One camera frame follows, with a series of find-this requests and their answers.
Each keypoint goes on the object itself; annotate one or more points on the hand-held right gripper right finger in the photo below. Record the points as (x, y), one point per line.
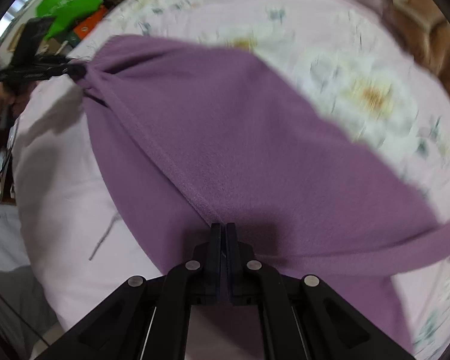
(234, 262)

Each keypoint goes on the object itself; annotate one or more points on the pink floral bedsheet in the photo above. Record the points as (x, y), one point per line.
(60, 195)

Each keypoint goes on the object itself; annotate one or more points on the orange box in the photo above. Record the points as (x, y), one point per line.
(92, 22)

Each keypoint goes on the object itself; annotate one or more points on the green bag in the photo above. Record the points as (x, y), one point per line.
(67, 3)

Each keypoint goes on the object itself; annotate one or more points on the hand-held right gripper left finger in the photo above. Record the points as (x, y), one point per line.
(213, 262)

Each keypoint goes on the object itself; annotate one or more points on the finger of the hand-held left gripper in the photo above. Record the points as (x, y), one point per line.
(69, 69)

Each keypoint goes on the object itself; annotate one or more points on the brown patterned blanket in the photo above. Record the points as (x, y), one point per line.
(423, 22)

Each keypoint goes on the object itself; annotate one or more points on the purple pants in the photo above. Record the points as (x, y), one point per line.
(240, 150)

